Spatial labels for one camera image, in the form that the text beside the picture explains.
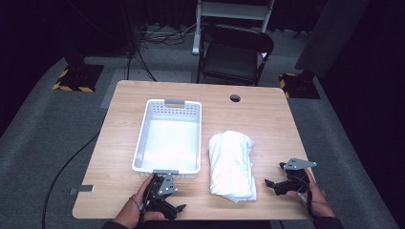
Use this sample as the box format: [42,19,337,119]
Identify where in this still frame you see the grey fabric panel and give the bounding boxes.
[294,0,371,79]

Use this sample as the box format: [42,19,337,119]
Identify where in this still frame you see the black stand base, yellow stripes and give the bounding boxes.
[52,64,105,94]
[279,72,322,100]

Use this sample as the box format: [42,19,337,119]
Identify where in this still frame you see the bundle of cables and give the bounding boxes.
[139,22,200,46]

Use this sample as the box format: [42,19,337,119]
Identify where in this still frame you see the black folding chair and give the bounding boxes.
[196,25,275,87]

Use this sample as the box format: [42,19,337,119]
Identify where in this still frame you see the grey tape strip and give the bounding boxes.
[69,184,96,196]

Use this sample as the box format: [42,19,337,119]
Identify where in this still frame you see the person's right hand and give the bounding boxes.
[286,168,336,219]

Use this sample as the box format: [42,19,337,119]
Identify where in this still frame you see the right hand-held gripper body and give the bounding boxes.
[282,157,318,196]

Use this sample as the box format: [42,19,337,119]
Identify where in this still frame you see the white metal stand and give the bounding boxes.
[191,0,275,56]

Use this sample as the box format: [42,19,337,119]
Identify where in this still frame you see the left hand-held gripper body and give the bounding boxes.
[141,175,180,213]

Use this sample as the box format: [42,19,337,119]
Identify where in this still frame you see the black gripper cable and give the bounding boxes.
[297,176,319,221]

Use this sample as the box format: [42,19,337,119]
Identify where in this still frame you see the long black floor cable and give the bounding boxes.
[41,131,102,229]

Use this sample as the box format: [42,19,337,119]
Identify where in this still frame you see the person's left hand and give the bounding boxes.
[114,174,167,229]

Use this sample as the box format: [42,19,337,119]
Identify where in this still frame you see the white cloth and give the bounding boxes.
[207,130,258,204]

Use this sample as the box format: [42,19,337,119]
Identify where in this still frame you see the white perforated plastic basket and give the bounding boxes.
[132,98,203,179]

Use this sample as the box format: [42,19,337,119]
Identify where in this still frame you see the thin black stand cable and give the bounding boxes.
[125,47,158,82]

